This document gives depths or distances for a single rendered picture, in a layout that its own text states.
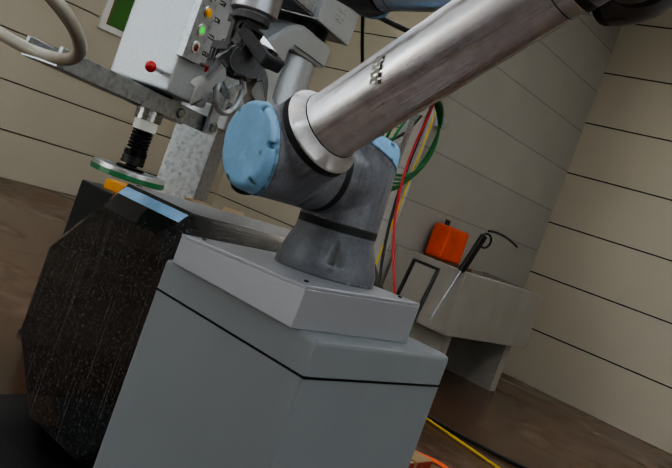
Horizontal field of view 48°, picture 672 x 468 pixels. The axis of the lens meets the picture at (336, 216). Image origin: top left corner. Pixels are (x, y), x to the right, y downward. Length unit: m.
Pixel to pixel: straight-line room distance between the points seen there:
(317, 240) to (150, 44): 1.08
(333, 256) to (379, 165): 0.18
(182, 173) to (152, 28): 1.23
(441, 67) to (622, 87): 6.61
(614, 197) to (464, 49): 6.34
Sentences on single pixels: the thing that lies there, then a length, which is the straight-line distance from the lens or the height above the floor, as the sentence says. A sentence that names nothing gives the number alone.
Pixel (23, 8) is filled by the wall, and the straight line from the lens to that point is 8.69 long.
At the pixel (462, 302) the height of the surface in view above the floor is 0.65.
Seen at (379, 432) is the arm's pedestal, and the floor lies 0.70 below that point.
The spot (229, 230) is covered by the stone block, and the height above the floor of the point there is 0.85.
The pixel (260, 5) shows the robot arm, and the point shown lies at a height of 1.34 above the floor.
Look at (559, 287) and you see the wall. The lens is 7.39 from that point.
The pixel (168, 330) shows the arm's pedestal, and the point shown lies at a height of 0.74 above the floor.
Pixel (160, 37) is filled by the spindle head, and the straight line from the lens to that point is 2.25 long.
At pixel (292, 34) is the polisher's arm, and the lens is 2.68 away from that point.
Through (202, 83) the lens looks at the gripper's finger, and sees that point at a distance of 1.40.
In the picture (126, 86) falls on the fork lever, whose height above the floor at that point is 1.14.
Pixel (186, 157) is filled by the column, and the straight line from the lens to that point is 3.39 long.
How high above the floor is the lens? 1.07
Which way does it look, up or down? 2 degrees down
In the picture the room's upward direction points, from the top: 20 degrees clockwise
